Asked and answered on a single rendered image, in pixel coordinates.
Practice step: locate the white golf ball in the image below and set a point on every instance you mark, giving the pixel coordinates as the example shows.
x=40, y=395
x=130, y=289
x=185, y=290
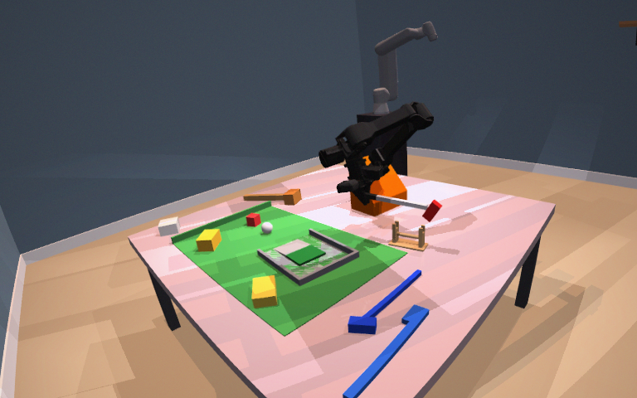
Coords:
x=266, y=228

